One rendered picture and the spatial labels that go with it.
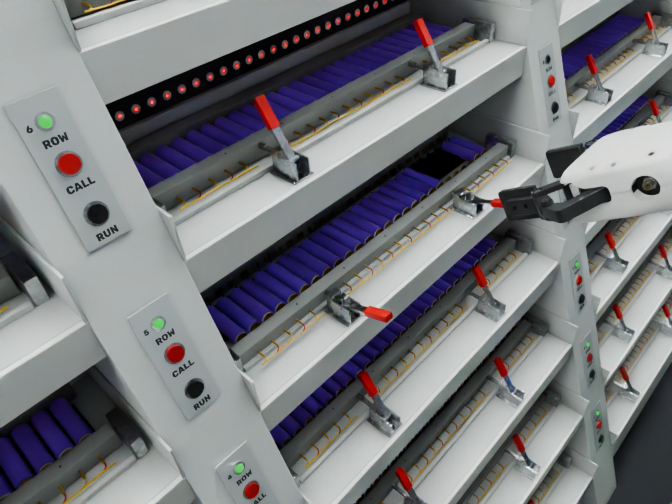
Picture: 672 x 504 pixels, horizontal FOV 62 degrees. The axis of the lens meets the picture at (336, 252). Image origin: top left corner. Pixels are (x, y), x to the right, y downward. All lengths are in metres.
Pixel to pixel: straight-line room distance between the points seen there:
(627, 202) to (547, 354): 0.66
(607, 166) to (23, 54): 0.45
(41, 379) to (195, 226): 0.19
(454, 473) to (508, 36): 0.68
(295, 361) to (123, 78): 0.34
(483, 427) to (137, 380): 0.65
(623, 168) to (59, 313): 0.47
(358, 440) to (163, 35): 0.54
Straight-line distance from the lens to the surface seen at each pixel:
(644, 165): 0.49
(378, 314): 0.62
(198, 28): 0.54
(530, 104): 0.94
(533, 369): 1.11
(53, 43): 0.48
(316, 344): 0.66
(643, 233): 1.47
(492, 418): 1.03
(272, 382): 0.63
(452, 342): 0.89
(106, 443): 0.62
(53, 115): 0.47
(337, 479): 0.76
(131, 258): 0.50
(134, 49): 0.51
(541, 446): 1.23
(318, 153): 0.64
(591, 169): 0.52
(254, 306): 0.68
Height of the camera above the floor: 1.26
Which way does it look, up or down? 26 degrees down
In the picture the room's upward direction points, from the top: 20 degrees counter-clockwise
